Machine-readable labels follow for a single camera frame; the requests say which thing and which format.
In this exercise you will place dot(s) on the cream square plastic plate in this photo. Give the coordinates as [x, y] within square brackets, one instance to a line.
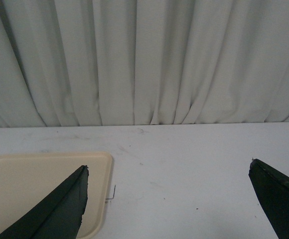
[25, 179]

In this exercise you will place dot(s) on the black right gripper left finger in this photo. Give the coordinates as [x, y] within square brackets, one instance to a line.
[58, 215]

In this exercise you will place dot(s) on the white pleated curtain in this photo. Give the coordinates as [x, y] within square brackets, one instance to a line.
[141, 62]

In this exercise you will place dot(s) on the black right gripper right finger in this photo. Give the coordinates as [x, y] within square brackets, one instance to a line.
[272, 190]

